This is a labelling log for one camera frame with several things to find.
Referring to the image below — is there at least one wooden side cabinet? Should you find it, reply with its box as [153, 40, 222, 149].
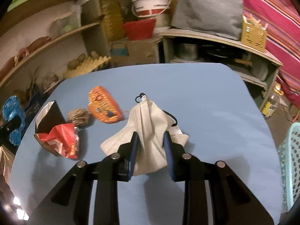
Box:
[160, 28, 283, 109]

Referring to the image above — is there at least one white plastic bucket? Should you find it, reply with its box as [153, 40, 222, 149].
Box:
[131, 0, 172, 18]

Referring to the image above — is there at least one red plastic bowl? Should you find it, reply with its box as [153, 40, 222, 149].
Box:
[122, 18, 156, 41]

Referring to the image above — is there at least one yellow egg tray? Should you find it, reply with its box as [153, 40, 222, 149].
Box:
[63, 56, 111, 79]

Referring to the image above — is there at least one light blue table cloth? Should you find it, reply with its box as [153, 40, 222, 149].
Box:
[9, 63, 282, 224]

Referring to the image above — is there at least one blue plastic bag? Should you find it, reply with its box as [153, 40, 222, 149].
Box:
[2, 95, 26, 146]

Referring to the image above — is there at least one red striped curtain cloth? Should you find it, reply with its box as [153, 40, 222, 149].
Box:
[166, 0, 300, 108]

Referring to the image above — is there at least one oil bottle on floor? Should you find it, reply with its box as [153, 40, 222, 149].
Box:
[261, 83, 284, 118]

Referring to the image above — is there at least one yellow utensil holder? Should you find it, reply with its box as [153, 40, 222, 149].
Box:
[241, 15, 269, 53]

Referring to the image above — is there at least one light blue plastic basket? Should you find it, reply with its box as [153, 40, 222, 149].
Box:
[277, 122, 300, 212]

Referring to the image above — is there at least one red snack wrapper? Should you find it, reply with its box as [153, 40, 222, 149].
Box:
[34, 123, 79, 160]

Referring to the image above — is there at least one small brown paper ball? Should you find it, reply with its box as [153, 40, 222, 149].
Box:
[67, 108, 89, 127]

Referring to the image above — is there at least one wooden wall shelf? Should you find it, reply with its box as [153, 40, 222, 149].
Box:
[1, 0, 110, 101]

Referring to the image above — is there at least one white face mask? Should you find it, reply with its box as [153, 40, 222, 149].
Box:
[101, 94, 189, 176]

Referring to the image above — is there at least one black silver foil packet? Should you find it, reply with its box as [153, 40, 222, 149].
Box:
[35, 100, 67, 134]

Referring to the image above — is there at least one grey fabric cover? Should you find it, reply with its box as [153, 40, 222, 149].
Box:
[171, 0, 244, 41]

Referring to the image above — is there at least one orange snack wrapper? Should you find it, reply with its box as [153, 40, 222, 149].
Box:
[88, 86, 123, 123]

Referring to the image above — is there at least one clear plastic container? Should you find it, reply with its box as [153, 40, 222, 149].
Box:
[48, 11, 81, 39]

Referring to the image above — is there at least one cardboard box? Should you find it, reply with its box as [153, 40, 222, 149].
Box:
[110, 36, 164, 68]

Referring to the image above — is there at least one dark blue crate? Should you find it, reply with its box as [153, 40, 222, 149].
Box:
[24, 85, 47, 124]

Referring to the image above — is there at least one yellow oil jug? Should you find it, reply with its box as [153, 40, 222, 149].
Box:
[99, 0, 125, 42]

